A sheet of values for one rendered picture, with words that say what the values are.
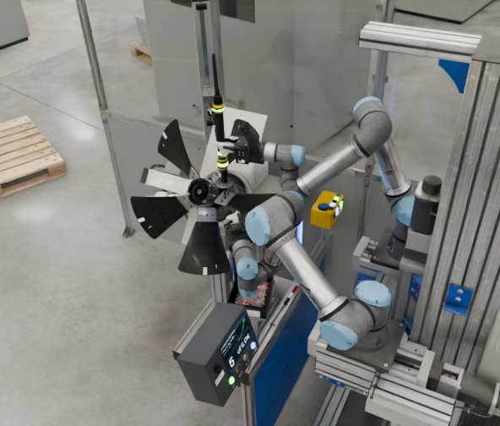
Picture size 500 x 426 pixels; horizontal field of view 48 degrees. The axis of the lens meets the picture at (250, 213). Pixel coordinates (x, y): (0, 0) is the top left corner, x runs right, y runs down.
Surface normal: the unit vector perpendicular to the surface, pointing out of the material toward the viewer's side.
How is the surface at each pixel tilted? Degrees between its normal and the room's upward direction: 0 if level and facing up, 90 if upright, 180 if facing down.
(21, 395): 0
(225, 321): 15
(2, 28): 90
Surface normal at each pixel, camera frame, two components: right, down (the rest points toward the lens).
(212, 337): -0.26, -0.83
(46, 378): -0.04, -0.79
